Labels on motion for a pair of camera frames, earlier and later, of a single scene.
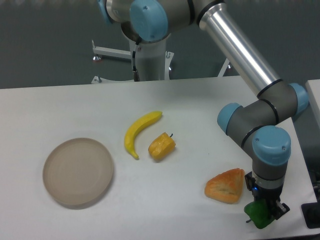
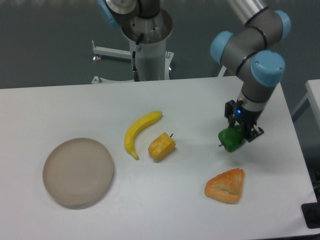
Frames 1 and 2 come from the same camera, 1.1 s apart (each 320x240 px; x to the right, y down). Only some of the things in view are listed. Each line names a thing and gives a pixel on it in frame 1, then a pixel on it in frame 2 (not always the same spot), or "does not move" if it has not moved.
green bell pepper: [258, 212] → [232, 138]
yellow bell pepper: [161, 146] does not move
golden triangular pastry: [226, 186] does not move
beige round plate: [78, 171] does not move
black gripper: [271, 195] → [246, 118]
